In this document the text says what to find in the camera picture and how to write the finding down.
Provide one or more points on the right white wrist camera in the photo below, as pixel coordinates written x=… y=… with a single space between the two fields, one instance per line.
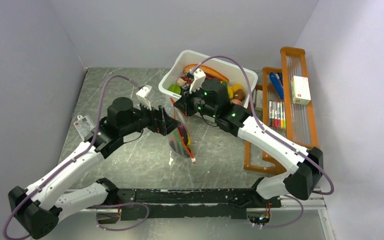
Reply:
x=199 y=77

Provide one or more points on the white plastic food bin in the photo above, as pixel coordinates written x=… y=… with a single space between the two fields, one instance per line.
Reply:
x=187 y=59

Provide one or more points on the orange wooden rack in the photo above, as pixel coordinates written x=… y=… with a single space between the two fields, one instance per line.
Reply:
x=300 y=119

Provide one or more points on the orange toy melon slice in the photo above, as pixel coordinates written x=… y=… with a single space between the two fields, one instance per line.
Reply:
x=209 y=72

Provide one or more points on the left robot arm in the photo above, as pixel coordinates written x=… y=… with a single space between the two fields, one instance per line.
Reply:
x=40 y=206

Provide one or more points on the white small carton box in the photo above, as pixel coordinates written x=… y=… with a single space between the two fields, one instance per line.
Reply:
x=300 y=90

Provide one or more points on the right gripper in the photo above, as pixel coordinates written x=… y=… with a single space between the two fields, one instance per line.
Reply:
x=184 y=102

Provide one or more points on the blue handled tool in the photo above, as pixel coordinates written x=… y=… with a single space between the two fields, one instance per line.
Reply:
x=277 y=82

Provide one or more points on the green toy lime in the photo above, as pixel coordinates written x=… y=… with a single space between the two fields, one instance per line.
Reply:
x=176 y=89

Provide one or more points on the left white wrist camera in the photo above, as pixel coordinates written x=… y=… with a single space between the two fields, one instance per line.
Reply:
x=142 y=96

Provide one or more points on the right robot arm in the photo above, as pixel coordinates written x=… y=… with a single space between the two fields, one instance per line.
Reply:
x=303 y=166

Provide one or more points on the white tag card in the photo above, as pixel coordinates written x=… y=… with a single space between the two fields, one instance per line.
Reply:
x=84 y=125

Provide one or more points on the clear zip top bag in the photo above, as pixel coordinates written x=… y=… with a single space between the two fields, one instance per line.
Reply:
x=180 y=140

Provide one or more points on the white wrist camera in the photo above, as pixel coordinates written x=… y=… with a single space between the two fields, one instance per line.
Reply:
x=199 y=77
x=142 y=96

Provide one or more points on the set of coloured markers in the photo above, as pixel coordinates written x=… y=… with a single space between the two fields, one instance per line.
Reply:
x=276 y=114

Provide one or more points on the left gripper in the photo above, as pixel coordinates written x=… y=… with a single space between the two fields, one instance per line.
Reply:
x=161 y=122

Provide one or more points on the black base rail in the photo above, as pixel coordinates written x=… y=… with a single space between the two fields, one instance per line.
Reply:
x=187 y=203

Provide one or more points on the red toy grapes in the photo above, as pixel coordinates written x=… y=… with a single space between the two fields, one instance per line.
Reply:
x=186 y=81

